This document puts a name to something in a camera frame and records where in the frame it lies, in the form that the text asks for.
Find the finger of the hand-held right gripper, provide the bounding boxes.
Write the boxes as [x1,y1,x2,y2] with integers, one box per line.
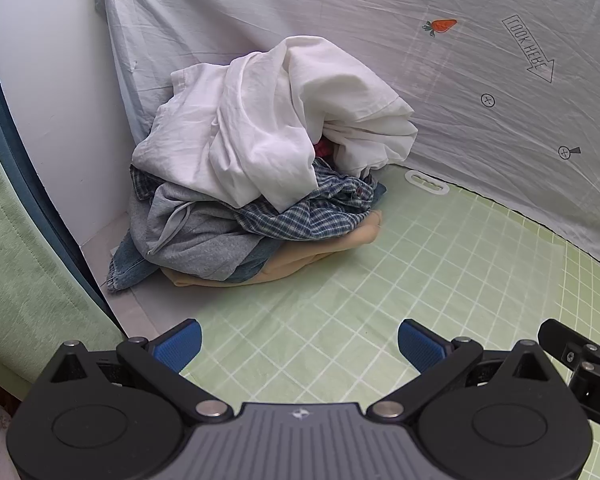
[537,318,600,362]

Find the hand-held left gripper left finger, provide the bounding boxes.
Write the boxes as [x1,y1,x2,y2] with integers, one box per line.
[45,319,236,423]

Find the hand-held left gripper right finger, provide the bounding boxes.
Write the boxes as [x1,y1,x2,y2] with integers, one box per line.
[367,319,557,423]

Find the white shirt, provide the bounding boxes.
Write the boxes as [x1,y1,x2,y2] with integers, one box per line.
[131,35,419,213]

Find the green grid mat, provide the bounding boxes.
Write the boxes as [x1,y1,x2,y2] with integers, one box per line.
[117,164,600,480]

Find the blue denim jeans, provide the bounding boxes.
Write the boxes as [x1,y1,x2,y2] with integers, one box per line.
[106,182,388,293]

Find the grey hoodie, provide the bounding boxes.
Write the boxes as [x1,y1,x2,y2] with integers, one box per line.
[145,180,266,282]

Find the beige garment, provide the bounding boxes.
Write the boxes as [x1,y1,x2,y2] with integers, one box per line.
[160,209,384,288]

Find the white plastic slotted tab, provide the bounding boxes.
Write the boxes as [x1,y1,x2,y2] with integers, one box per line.
[404,170,450,196]

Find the blue plaid shirt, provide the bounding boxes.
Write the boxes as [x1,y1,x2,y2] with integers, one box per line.
[130,156,376,241]

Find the light green blanket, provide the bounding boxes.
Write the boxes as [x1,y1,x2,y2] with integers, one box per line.
[0,115,126,386]

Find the carrot printed grey sheet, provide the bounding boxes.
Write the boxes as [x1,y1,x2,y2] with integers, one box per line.
[96,0,600,277]

